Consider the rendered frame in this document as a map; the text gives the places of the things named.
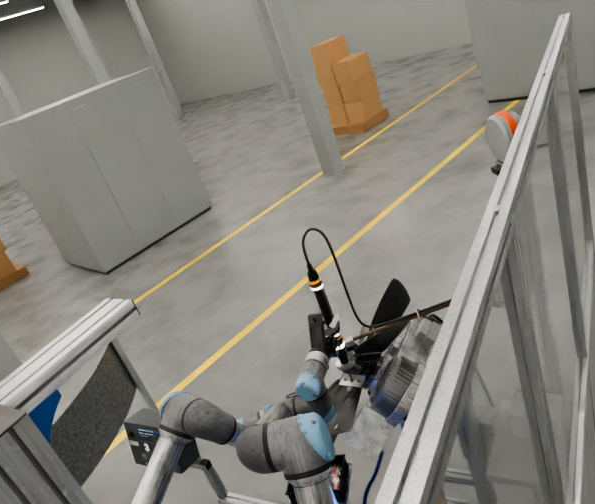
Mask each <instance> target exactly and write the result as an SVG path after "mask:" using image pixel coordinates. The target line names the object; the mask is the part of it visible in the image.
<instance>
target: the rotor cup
mask: <svg viewBox="0 0 595 504"><path fill-rule="evenodd" d="M383 361H384V356H383V355H380V356H379V358H378V359H375V360H371V361H368V362H367V361H358V362H355V364H354V366H353V367H352V368H351V369H350V371H349V372H350V373H351V374H354V375H363V376H365V377H367V378H366V380H365V382H364V384H363V386H362V388H363V389H365V390H366V389H367V388H368V387H369V385H370V384H371V382H372V381H373V379H374V378H375V376H376V374H377V372H378V371H379V369H380V367H381V365H382V363H383Z"/></svg>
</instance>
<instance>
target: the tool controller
mask: <svg viewBox="0 0 595 504"><path fill-rule="evenodd" d="M160 423H161V419H160V414H159V410H154V409H147V408H142V409H141V410H139V411H138V412H137V413H135V414H134V415H132V416H131V417H129V418H128V419H127V420H125V421H124V422H123V424H124V427H125V430H126V434H127V437H128V440H129V444H130V447H131V450H132V454H133V457H134V460H135V463H136V464H140V465H145V466H147V465H148V463H149V461H150V457H151V456H152V454H151V453H146V452H144V451H143V447H142V444H141V441H145V442H150V446H151V449H152V453H153V451H154V449H155V447H156V444H157V442H158V439H159V437H160V432H159V429H158V427H159V425H160ZM142 454H145V455H146V456H147V460H143V459H142ZM198 457H200V455H199V451H198V447H197V443H196V440H195V437H193V439H192V441H190V442H189V443H187V444H185V446H184V449H183V451H182V454H181V456H180V458H179V461H178V463H177V466H176V468H175V471H174V472H175V473H179V474H182V473H183V472H185V471H186V470H187V469H188V468H189V467H190V466H191V465H192V464H193V463H194V462H195V461H197V459H198Z"/></svg>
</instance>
